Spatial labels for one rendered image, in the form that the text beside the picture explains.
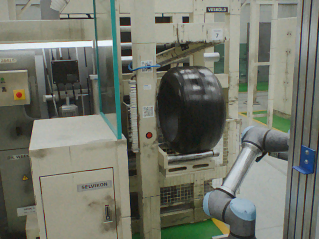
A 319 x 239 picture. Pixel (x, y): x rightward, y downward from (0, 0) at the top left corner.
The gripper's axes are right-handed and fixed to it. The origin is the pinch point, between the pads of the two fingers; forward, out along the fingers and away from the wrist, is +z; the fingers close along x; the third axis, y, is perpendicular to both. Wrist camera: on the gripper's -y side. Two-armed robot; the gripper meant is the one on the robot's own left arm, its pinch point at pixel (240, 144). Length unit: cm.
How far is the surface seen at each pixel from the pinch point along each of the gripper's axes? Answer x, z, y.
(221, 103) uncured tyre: -2.7, 14.6, 26.6
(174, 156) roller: 22.5, 37.1, -6.2
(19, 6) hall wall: -473, 854, -112
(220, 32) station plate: -60, 40, 49
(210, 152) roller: 4.0, 20.1, -11.0
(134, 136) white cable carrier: 31, 61, 9
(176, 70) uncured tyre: -5, 48, 42
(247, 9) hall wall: -991, 345, -240
